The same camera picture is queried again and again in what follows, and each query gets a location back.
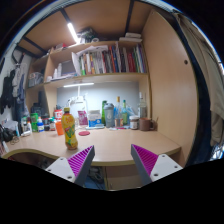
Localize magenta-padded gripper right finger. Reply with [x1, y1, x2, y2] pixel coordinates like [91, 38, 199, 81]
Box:
[130, 143, 184, 186]

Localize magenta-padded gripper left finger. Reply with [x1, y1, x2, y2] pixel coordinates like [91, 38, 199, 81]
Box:
[45, 145, 96, 187]

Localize yellow juice drink bottle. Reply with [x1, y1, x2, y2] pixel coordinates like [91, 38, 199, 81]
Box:
[61, 107, 79, 151]

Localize orange plastic cup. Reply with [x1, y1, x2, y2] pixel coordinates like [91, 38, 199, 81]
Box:
[55, 119, 65, 136]

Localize brown mug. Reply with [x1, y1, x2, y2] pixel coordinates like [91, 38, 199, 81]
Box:
[138, 117, 155, 132]

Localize white bottle with blue label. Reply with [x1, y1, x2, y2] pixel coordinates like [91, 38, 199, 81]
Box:
[36, 116, 45, 133]

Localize brown jar with white lid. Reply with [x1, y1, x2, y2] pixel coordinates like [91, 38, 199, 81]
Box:
[129, 115, 140, 130]

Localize red and white canister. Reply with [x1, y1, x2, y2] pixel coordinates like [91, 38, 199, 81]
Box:
[54, 109, 64, 121]

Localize green container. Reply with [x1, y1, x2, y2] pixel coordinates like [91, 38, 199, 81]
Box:
[30, 112, 40, 133]

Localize magenta pouch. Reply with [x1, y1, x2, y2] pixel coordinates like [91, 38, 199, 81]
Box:
[77, 110, 89, 127]

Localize blue and white carton box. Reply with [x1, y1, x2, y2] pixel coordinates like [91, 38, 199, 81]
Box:
[87, 109, 104, 128]

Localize tall clear glass bottle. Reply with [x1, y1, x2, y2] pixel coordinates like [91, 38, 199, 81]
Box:
[138, 92, 148, 119]

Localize clear bottle with green cap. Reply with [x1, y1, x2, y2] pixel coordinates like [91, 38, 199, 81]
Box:
[121, 99, 129, 126]

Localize grey shaker bottle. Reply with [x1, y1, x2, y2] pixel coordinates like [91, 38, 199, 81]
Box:
[103, 102, 115, 128]

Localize beige curtain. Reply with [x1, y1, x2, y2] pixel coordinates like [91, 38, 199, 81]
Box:
[173, 13, 224, 161]

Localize under-shelf light strip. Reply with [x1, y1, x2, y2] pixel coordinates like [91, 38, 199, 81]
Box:
[63, 82, 95, 88]

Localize hanging dark clothes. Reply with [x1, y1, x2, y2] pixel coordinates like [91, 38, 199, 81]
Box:
[0, 61, 29, 116]

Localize wooden shelf unit with books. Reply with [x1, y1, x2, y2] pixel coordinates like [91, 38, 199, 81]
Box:
[25, 31, 152, 118]

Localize ceiling light tube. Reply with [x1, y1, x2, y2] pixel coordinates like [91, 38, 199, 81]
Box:
[66, 22, 80, 44]

